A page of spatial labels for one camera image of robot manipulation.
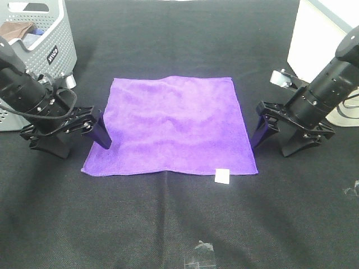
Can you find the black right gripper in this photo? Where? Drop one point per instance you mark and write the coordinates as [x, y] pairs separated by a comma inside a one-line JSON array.
[[304, 137]]

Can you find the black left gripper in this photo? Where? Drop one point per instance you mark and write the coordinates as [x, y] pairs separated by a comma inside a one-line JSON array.
[[42, 133]]

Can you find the purple microfiber towel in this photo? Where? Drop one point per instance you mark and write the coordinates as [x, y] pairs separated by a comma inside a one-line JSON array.
[[187, 125]]

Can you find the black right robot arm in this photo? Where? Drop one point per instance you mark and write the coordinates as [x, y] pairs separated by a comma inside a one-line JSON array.
[[311, 103]]

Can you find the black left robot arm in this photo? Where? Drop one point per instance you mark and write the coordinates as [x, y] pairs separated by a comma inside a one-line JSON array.
[[21, 93]]

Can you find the black tablecloth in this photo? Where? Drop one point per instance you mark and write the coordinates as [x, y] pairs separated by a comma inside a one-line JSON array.
[[292, 214]]

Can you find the clear tape at edge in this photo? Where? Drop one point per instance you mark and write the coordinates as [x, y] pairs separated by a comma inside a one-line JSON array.
[[352, 191]]

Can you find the white plastic bin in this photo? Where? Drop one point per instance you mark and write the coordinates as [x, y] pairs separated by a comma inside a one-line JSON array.
[[318, 29]]

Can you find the brown towel in basket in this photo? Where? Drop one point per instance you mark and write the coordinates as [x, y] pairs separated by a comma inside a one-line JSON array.
[[15, 30]]

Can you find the clear tape piece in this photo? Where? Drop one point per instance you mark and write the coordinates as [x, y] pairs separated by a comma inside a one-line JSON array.
[[201, 256]]

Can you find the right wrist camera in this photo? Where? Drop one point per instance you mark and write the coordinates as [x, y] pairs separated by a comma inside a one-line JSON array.
[[287, 81]]

